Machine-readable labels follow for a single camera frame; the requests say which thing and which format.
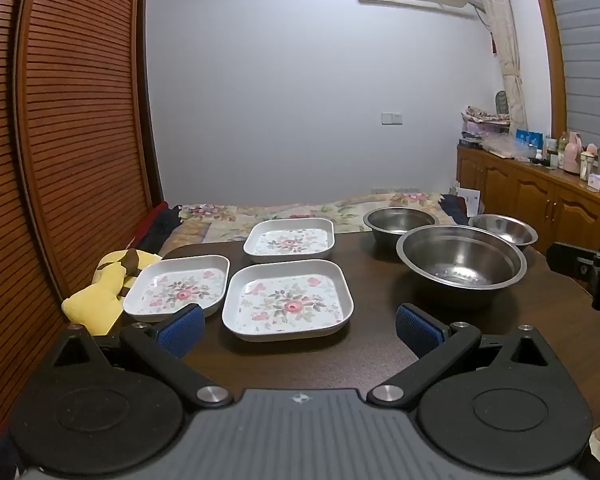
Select wooden slatted wardrobe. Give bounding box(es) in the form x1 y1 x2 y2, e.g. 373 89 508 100
0 0 168 461

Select pile of floral cloth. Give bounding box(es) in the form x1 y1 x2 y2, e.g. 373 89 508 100
461 105 511 136

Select clear plastic bags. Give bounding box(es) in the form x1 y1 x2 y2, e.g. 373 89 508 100
480 132 538 161

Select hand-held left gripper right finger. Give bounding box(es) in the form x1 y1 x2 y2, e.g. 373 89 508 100
367 303 568 408

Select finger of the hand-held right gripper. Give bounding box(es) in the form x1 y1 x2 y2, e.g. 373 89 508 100
547 242 600 281

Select floral bed blanket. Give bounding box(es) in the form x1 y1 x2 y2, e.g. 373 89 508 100
157 191 461 258

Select small steel bowl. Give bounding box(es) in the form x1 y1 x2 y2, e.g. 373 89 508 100
468 214 538 251

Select large steel bowl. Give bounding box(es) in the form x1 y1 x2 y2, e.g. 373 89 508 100
396 225 528 308

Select yellow plush toy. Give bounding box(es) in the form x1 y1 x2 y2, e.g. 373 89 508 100
62 248 163 337

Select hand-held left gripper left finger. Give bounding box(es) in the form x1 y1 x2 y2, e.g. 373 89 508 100
40 304 233 408

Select medium deep steel bowl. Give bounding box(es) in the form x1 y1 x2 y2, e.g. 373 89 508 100
363 206 440 256

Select wooden cabinet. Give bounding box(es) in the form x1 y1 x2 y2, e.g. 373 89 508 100
455 144 600 261

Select white papers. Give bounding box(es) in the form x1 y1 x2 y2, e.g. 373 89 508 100
455 185 482 217

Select dark blue cloth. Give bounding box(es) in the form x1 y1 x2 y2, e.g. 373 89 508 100
440 194 470 226

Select red and navy bedding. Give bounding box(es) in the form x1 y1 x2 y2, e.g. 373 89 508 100
130 202 183 256

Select cream curtain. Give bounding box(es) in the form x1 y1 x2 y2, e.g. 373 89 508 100
470 0 528 136

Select pink thermos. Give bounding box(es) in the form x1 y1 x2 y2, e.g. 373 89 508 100
562 131 582 176

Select floral square white plate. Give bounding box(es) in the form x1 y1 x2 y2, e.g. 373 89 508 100
123 254 230 323
243 218 336 264
222 259 355 342

